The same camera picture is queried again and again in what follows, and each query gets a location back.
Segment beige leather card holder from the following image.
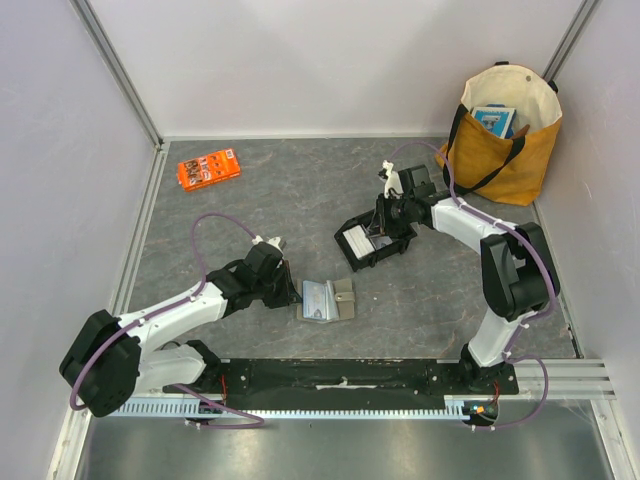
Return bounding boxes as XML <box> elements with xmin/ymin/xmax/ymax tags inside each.
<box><xmin>296</xmin><ymin>278</ymin><xmax>356</xmax><ymax>324</ymax></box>

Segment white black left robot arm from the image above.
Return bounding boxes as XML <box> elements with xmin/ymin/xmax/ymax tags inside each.
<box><xmin>59</xmin><ymin>238</ymin><xmax>300</xmax><ymax>417</ymax></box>

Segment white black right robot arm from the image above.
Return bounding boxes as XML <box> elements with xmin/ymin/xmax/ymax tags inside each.
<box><xmin>369</xmin><ymin>161</ymin><xmax>559</xmax><ymax>394</ymax></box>

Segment white card stack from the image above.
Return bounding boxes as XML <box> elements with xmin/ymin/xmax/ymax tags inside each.
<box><xmin>342</xmin><ymin>225</ymin><xmax>376</xmax><ymax>260</ymax></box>

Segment black card tray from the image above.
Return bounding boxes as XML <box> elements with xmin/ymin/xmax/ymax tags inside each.
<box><xmin>334</xmin><ymin>210</ymin><xmax>417</xmax><ymax>272</ymax></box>

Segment orange card box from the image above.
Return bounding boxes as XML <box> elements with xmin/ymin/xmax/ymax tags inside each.
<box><xmin>176</xmin><ymin>148</ymin><xmax>241</xmax><ymax>192</ymax></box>

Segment yellow canvas tote bag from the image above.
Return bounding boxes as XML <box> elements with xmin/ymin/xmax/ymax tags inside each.
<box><xmin>436</xmin><ymin>62</ymin><xmax>563</xmax><ymax>206</ymax></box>

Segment blue book in bag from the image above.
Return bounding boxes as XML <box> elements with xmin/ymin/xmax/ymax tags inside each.
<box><xmin>471</xmin><ymin>104</ymin><xmax>517</xmax><ymax>139</ymax></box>

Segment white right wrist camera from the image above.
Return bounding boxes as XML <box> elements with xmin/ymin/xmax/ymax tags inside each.
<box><xmin>378</xmin><ymin>160</ymin><xmax>403</xmax><ymax>199</ymax></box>

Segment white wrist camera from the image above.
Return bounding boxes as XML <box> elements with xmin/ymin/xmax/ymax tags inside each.
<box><xmin>378</xmin><ymin>160</ymin><xmax>403</xmax><ymax>199</ymax></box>
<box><xmin>252</xmin><ymin>235</ymin><xmax>286</xmax><ymax>253</ymax></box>

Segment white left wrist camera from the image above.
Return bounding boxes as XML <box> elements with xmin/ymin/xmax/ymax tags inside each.
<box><xmin>252</xmin><ymin>235</ymin><xmax>286</xmax><ymax>253</ymax></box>

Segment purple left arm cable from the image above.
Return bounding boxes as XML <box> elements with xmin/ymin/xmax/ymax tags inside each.
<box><xmin>69</xmin><ymin>213</ymin><xmax>266</xmax><ymax>430</ymax></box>

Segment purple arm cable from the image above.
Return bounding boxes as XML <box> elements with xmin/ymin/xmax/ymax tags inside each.
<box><xmin>69</xmin><ymin>213</ymin><xmax>266</xmax><ymax>430</ymax></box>
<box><xmin>388</xmin><ymin>141</ymin><xmax>560</xmax><ymax>430</ymax></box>

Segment light blue cable duct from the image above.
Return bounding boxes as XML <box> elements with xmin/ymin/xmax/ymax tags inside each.
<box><xmin>111</xmin><ymin>395</ymin><xmax>470</xmax><ymax>421</ymax></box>

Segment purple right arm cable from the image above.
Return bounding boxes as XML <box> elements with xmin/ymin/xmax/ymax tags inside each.
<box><xmin>388</xmin><ymin>141</ymin><xmax>560</xmax><ymax>430</ymax></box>

